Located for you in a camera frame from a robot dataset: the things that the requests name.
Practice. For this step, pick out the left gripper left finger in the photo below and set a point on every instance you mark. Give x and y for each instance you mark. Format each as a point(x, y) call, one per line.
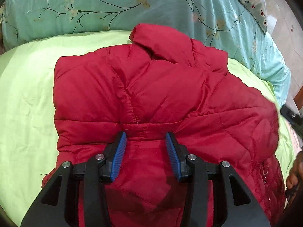
point(58, 202)

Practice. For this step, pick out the light green bed sheet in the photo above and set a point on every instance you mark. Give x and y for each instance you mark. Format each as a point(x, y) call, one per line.
point(29, 138)

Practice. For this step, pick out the teal floral quilt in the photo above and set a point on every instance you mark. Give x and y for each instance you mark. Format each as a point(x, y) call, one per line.
point(224, 24)

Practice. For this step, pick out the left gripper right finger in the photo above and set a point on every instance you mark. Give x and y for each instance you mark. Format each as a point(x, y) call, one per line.
point(213, 188)

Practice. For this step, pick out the red puffer jacket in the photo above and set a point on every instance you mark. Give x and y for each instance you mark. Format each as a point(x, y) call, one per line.
point(164, 81)

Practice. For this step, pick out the person's right hand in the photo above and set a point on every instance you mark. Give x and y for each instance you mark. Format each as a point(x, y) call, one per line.
point(296, 172)

